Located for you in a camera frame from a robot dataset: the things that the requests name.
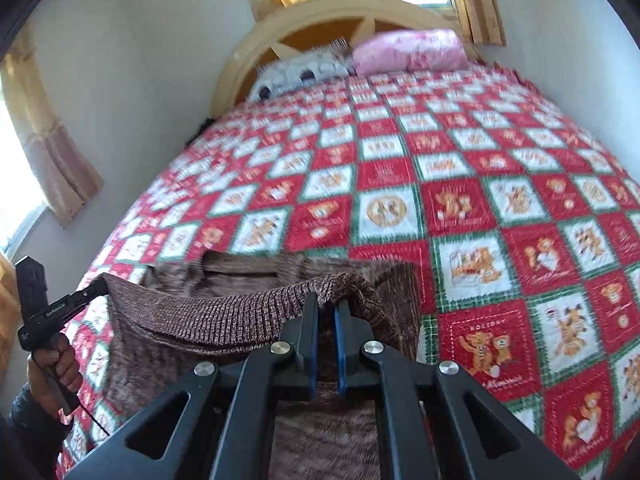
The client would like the red patchwork bedspread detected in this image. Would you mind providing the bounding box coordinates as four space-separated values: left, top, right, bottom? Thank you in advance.
54 62 640 480

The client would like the person's left hand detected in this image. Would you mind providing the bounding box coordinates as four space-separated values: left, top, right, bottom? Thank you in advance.
27 334 82 418

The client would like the brown knit sweater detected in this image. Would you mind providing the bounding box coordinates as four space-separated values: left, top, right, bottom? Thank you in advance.
103 252 420 479

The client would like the beige left curtain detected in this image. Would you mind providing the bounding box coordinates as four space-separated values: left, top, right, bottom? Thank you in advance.
1 26 103 226

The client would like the grey patterned pillow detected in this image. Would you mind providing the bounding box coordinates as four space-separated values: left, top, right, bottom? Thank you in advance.
246 44 352 103

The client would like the yellow right curtain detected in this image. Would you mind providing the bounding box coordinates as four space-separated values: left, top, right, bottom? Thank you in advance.
454 0 506 47

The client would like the left side window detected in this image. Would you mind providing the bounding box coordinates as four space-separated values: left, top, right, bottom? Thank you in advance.
0 93 48 260

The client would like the cream wooden headboard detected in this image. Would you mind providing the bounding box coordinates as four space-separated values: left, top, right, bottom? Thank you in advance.
209 0 462 118

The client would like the pink pillow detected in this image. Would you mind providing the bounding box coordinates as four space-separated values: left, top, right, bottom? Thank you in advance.
352 29 470 77

